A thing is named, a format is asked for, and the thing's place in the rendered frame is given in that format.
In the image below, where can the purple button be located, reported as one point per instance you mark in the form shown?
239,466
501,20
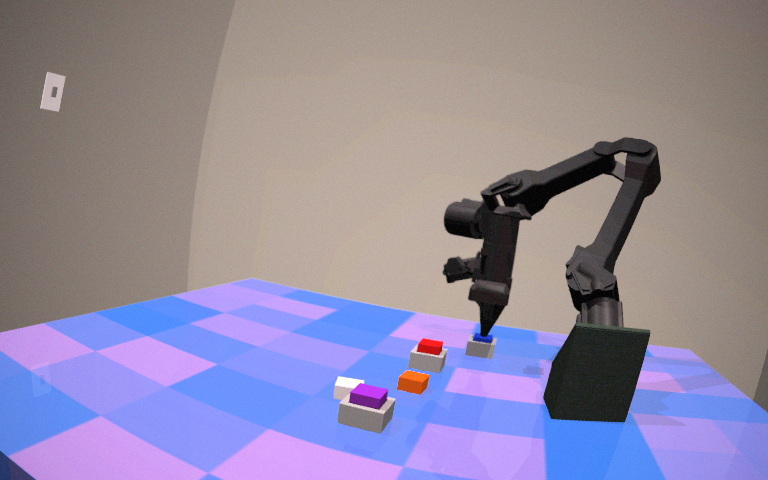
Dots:
366,407

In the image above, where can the blue button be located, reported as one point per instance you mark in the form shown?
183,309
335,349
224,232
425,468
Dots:
478,346

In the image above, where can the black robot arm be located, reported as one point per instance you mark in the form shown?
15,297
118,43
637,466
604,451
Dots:
589,273

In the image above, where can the red button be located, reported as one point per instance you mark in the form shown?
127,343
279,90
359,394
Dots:
428,356

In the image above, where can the orange block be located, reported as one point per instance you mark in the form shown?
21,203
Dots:
413,382

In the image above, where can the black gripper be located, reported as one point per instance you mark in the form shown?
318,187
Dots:
491,293

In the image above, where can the white block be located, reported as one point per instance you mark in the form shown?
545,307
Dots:
344,386

